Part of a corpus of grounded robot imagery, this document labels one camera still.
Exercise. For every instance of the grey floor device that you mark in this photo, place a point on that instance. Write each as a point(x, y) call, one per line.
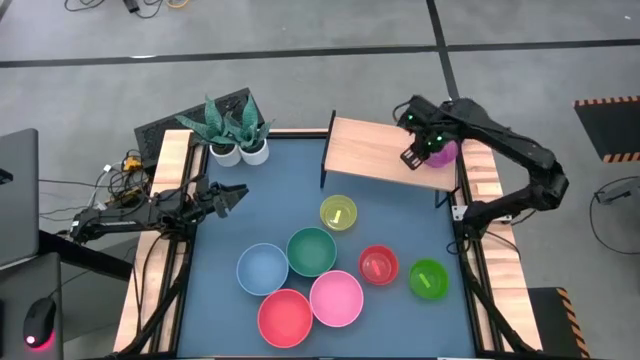
point(617, 191)

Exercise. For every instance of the snake plant in white pot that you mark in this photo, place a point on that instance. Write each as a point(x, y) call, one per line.
point(226, 156)
point(255, 152)

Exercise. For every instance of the small yellow translucent bowl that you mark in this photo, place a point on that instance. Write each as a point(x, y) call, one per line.
point(338, 213)

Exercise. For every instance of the black table frame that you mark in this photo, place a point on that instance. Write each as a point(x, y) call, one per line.
point(471, 310)

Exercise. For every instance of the small purple translucent bowl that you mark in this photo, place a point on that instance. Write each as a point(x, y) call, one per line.
point(446, 155)

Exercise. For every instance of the large red bowl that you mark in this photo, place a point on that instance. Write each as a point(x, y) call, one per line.
point(285, 319)

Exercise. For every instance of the large green bowl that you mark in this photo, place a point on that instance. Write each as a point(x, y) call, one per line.
point(311, 252)

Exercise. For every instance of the large pink bowl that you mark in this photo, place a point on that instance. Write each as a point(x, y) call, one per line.
point(336, 299)

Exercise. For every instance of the blue table mat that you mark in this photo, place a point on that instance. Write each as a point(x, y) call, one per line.
point(390, 325)

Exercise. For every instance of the black computer mouse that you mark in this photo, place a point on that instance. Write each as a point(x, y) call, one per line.
point(39, 322)

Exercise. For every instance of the wooden shelf with black frame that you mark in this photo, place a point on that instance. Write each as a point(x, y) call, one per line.
point(370, 155)

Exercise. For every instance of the black power adapter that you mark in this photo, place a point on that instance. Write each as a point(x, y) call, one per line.
point(132, 5)

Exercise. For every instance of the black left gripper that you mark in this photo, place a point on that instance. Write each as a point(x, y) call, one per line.
point(210, 197)

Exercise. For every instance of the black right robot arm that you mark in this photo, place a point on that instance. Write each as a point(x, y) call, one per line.
point(525, 150)

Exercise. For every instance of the small green translucent bowl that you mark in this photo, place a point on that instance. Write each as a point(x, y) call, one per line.
point(429, 279)

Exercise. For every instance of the black mat with hazard stripes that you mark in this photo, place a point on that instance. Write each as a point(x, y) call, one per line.
point(610, 127)
point(555, 320)

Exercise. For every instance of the large blue bowl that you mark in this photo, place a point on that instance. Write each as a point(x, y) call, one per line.
point(262, 270)

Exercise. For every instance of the grey laptop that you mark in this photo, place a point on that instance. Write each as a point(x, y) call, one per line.
point(17, 200)

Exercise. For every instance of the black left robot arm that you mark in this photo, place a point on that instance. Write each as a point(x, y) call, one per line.
point(125, 216)

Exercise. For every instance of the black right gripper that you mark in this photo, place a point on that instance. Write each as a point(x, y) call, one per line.
point(430, 125)

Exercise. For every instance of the small red translucent bowl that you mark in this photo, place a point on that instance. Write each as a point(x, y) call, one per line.
point(378, 265)

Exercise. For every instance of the grey desk surface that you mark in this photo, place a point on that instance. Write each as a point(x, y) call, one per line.
point(30, 280)

